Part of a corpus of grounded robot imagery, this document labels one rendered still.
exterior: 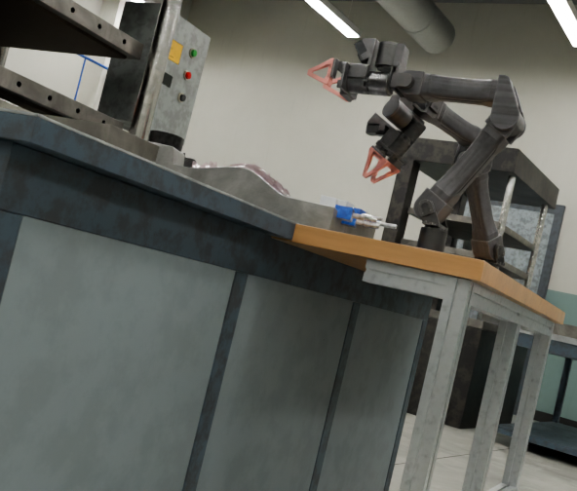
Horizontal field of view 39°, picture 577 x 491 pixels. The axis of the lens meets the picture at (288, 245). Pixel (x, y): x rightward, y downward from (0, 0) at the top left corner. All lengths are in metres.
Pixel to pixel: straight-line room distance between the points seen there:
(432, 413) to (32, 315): 0.77
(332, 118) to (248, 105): 1.29
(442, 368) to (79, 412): 0.67
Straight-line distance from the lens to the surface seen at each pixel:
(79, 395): 1.35
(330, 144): 9.99
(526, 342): 5.79
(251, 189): 1.80
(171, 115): 2.87
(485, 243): 2.44
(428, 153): 6.47
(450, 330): 1.60
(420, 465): 1.62
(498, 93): 1.92
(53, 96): 2.37
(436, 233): 1.89
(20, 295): 1.20
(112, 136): 1.51
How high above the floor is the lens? 0.65
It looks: 3 degrees up
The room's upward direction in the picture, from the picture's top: 14 degrees clockwise
